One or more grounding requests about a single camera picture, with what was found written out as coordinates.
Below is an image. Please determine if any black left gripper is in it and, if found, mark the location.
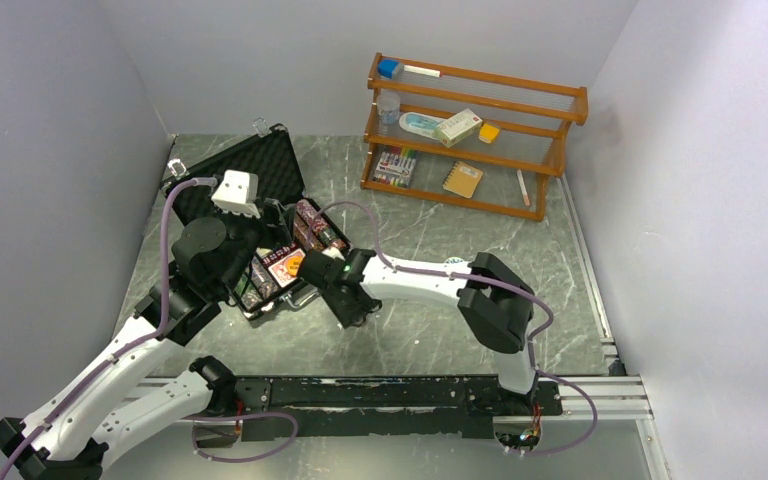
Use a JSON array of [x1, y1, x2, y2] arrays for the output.
[[208, 190, 295, 296]]

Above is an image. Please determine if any red playing card deck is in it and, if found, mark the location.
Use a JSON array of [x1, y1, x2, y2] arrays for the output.
[[263, 247, 305, 287]]

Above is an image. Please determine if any orange big blind button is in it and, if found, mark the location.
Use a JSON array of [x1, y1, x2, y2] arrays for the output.
[[284, 256, 303, 277]]

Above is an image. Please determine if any black poker chip case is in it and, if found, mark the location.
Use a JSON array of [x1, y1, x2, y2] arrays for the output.
[[161, 124, 351, 318]]

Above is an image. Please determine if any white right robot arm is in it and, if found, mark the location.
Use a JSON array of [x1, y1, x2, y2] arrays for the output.
[[297, 249, 538, 414]]

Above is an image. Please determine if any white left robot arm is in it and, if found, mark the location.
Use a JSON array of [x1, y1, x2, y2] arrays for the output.
[[0, 203, 265, 479]]

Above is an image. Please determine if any coloured marker pack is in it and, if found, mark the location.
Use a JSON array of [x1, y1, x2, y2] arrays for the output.
[[372, 146, 418, 188]]

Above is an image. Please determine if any orange brown chip row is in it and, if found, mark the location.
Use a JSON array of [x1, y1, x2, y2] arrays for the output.
[[292, 214, 325, 252]]

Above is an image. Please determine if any purple red chip row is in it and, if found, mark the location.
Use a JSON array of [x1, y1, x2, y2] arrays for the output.
[[295, 199, 348, 252]]

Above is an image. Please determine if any green red chip row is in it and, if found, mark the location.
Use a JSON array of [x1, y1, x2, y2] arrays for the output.
[[233, 273, 263, 313]]

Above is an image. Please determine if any blue white ceramic jar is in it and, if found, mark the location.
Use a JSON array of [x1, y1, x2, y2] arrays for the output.
[[444, 257, 469, 268]]

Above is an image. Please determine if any orange spiral notebook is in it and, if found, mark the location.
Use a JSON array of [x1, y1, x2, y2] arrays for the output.
[[443, 161, 484, 199]]

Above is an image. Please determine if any clear plastic cup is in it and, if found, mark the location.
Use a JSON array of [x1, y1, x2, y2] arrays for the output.
[[376, 91, 401, 126]]

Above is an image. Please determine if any white cardboard box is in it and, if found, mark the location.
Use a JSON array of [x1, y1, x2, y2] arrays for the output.
[[433, 108, 483, 148]]

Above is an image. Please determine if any white pen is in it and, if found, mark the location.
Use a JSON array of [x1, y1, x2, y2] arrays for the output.
[[516, 169, 531, 208]]

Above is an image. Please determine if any orange wooden shelf rack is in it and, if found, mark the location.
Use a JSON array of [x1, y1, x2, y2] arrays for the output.
[[360, 53, 589, 222]]

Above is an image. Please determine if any yellow small block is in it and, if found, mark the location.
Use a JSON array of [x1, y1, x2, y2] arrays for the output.
[[478, 122, 501, 144]]

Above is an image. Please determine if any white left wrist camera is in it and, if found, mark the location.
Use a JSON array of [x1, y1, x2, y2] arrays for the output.
[[211, 170, 261, 219]]

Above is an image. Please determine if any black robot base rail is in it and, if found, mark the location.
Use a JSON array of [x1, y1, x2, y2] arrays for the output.
[[231, 374, 563, 441]]

